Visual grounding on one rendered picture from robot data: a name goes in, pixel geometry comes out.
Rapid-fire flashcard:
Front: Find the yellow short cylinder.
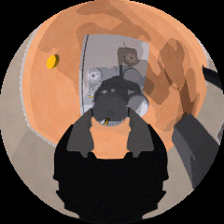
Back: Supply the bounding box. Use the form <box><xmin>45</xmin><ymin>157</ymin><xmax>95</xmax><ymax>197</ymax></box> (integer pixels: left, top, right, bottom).
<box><xmin>47</xmin><ymin>55</ymin><xmax>59</xmax><ymax>68</ymax></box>

